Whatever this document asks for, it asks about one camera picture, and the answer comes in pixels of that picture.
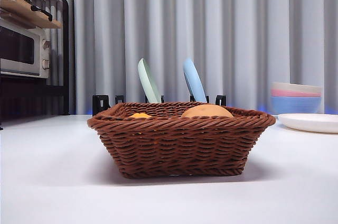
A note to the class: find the white plate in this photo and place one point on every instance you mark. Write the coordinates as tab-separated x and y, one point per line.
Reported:
311	122

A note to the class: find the grey curtain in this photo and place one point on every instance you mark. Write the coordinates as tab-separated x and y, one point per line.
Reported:
224	23

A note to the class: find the cream bowl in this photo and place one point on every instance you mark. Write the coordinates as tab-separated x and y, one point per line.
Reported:
295	86

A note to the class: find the pink bowl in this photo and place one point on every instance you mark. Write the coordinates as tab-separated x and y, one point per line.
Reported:
290	93

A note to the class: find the pale green plate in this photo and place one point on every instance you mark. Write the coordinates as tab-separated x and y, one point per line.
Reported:
148	84

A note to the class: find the black plate rack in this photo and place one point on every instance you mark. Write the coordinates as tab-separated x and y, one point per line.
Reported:
100	102

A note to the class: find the silver toaster oven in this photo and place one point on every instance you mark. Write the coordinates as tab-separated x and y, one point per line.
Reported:
16	47

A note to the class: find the brown wicker basket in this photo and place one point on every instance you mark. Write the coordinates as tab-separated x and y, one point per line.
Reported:
179	144

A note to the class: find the orange corn cob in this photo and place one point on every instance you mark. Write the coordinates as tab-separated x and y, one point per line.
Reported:
140	115

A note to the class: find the black metal shelf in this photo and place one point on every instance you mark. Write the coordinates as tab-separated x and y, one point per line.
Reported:
31	100

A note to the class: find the tan potato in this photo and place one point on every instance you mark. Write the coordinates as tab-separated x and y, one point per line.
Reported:
207	111

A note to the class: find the light blue plate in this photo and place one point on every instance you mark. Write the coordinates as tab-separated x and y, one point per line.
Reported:
194	81

